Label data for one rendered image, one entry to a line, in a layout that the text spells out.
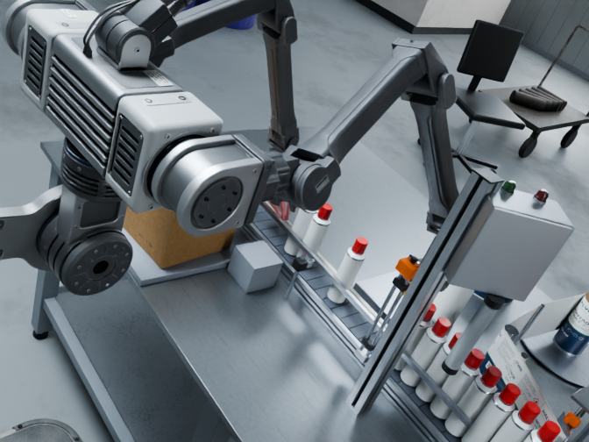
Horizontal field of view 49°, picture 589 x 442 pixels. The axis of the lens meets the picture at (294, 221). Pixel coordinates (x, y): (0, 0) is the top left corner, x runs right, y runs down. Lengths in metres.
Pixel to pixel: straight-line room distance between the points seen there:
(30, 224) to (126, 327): 1.22
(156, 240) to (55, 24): 0.72
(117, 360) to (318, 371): 0.90
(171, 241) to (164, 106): 0.74
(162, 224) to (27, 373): 1.06
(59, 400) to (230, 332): 1.00
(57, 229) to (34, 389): 1.32
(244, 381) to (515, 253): 0.68
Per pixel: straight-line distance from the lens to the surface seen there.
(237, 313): 1.70
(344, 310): 1.76
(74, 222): 1.20
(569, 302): 2.00
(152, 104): 0.97
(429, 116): 1.34
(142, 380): 2.29
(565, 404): 1.92
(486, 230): 1.23
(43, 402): 2.48
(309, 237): 1.78
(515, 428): 1.50
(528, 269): 1.32
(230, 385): 1.53
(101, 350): 2.35
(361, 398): 1.56
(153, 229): 1.71
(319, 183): 1.06
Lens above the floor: 1.96
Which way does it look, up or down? 32 degrees down
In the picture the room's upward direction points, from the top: 21 degrees clockwise
